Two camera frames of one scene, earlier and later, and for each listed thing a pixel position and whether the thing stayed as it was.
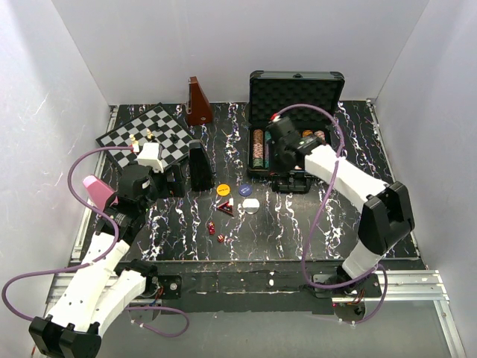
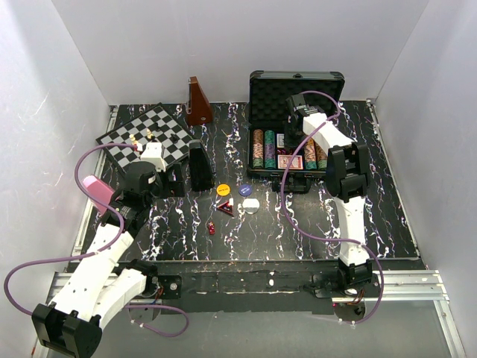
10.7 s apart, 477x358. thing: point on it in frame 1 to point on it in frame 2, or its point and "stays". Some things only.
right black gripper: x=283 y=168 to x=288 y=142
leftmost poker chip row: x=258 y=159 stays
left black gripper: x=176 y=187 stays
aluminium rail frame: x=396 y=286 stays
